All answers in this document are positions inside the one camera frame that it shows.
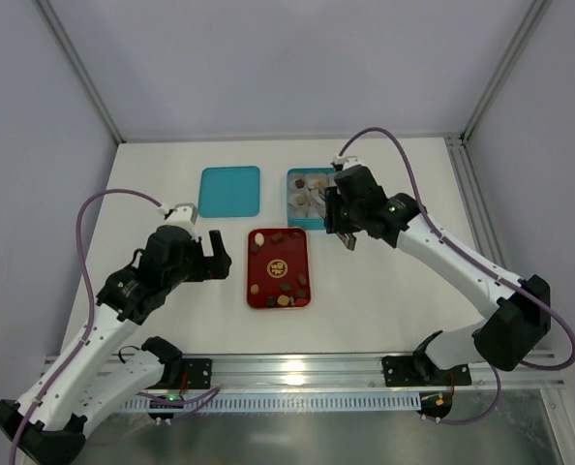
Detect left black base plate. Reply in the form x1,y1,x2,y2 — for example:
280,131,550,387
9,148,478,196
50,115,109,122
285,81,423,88
176,357,213,390

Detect red rectangular tray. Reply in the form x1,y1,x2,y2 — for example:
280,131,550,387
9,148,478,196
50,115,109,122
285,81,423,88
246,227,313,310

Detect teal tin lid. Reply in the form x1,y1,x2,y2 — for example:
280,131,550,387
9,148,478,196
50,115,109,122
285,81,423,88
198,166,260,218

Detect aluminium front rail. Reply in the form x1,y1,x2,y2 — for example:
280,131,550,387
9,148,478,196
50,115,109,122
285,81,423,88
43,351,567,393

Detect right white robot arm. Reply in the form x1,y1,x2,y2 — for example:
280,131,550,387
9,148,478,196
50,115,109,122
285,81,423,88
323,165,551,384

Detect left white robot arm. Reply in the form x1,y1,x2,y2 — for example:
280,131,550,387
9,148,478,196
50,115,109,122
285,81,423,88
0,226,231,464

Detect brown square chocolate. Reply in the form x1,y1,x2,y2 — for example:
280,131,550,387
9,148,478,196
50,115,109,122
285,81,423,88
271,232,284,243

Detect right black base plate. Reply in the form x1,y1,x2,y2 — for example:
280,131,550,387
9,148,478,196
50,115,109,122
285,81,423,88
381,355,472,388

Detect aluminium rail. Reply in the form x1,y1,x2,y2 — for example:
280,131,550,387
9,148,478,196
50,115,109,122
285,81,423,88
43,351,567,393
444,134,511,269

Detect white slotted cable duct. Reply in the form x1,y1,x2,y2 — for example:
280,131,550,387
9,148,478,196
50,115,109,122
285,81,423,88
118,391,421,415

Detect metal tongs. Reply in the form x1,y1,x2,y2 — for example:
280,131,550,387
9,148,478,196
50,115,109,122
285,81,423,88
319,187,359,251

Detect right side aluminium rail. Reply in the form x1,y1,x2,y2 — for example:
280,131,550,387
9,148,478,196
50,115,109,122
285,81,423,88
444,134,511,269

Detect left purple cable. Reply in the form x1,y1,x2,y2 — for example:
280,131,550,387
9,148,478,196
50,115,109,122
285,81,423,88
6,189,166,465

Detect white paper cup liner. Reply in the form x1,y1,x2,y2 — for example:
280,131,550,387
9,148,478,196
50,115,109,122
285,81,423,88
303,172,328,190
288,207,308,221
307,205,325,221
287,173,306,192
287,192,309,207
309,189,325,206

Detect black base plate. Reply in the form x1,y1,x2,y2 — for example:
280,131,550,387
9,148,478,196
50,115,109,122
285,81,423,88
381,355,472,388
176,357,213,390

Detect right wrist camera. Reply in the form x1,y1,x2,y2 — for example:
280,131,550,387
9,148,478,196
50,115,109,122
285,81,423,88
331,154,366,171

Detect teal square tin box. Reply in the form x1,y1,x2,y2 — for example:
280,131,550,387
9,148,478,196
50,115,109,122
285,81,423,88
287,168,337,232

